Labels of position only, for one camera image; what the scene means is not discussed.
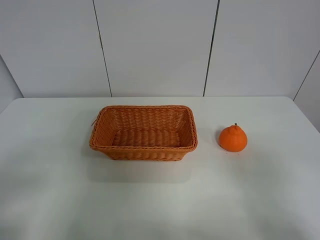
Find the orange with stem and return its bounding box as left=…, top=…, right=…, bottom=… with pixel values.
left=218, top=123, right=248, bottom=152

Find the orange wicker basket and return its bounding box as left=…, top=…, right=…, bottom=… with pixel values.
left=89, top=105, right=198, bottom=161

